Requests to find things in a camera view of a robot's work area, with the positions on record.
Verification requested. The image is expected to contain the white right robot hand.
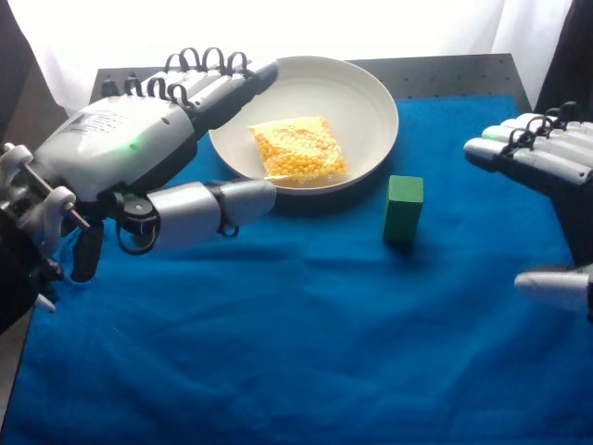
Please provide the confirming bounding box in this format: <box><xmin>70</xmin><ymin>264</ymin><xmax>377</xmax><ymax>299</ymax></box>
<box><xmin>463</xmin><ymin>100</ymin><xmax>593</xmax><ymax>324</ymax></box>

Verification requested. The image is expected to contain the blue table cloth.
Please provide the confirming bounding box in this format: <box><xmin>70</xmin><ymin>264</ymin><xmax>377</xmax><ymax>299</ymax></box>
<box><xmin>0</xmin><ymin>95</ymin><xmax>593</xmax><ymax>445</ymax></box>

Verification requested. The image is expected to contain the white round plate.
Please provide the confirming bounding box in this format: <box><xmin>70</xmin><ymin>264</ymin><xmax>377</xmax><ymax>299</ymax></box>
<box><xmin>208</xmin><ymin>55</ymin><xmax>400</xmax><ymax>197</ymax></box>

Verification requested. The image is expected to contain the white curtain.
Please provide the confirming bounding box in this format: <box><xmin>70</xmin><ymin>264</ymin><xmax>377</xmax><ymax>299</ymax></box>
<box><xmin>6</xmin><ymin>0</ymin><xmax>575</xmax><ymax>117</ymax></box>

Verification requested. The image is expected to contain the green block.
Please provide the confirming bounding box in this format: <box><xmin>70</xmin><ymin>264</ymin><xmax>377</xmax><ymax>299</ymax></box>
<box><xmin>382</xmin><ymin>174</ymin><xmax>425</xmax><ymax>246</ymax></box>

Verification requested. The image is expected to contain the yellow sponge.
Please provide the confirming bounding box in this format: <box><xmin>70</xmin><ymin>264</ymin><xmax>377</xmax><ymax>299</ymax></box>
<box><xmin>247</xmin><ymin>115</ymin><xmax>349</xmax><ymax>187</ymax></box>

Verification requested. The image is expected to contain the dark curtain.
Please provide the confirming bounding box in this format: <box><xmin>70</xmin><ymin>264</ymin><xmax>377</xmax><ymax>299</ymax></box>
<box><xmin>0</xmin><ymin>0</ymin><xmax>70</xmax><ymax>146</ymax></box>
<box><xmin>535</xmin><ymin>0</ymin><xmax>593</xmax><ymax>115</ymax></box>

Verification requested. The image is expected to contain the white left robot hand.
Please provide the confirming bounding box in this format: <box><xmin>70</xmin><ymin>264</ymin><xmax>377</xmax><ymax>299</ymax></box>
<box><xmin>34</xmin><ymin>45</ymin><xmax>280</xmax><ymax>256</ymax></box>

